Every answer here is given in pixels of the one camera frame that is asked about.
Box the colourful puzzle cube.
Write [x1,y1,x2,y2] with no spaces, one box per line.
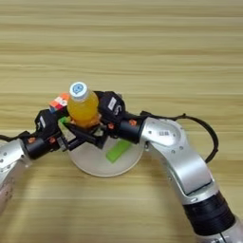
[48,92,71,125]

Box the orange juice bottle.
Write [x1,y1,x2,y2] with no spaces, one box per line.
[66,81,102,128]

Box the round beige plate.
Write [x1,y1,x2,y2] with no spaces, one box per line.
[67,136,146,178]

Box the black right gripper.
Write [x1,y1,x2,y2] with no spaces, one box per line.
[65,90,148,150]

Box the green rectangular block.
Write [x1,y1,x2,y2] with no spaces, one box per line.
[105,140,133,164]

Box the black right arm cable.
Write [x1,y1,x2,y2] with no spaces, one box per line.
[140,110,220,164]

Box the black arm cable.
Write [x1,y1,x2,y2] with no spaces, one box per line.
[140,110,220,164]
[0,133,29,142]

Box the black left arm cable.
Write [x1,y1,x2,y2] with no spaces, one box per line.
[0,133,29,142]

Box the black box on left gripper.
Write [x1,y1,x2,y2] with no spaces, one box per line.
[34,108,60,136]

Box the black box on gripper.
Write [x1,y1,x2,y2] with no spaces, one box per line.
[98,91,127,124]
[34,108,60,136]

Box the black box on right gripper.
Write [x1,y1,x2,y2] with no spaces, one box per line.
[98,91,127,124]

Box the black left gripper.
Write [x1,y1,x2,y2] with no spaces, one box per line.
[23,105,94,160]

